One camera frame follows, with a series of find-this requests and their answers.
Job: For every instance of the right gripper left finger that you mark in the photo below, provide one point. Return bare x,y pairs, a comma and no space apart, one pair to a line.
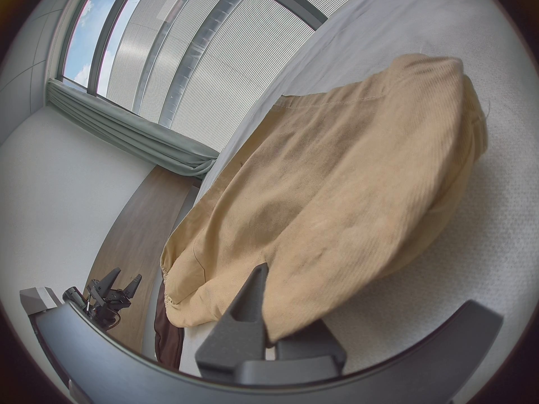
240,330

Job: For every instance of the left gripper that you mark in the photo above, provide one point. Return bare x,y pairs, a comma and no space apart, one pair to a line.
107,299

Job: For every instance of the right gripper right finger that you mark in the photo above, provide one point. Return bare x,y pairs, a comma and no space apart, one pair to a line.
311,345

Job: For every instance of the mustard yellow shorts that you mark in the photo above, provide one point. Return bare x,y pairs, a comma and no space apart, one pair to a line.
337,183

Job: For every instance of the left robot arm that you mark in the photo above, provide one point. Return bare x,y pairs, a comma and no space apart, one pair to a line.
38,299

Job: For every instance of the bed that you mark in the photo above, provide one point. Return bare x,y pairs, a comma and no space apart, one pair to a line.
421,23

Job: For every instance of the brown shorts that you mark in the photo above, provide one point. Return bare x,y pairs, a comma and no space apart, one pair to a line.
166,339

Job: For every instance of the grey-green curtain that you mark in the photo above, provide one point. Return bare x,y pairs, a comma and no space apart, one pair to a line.
126,128

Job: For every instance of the window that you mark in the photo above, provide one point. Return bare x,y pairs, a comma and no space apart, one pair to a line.
189,57

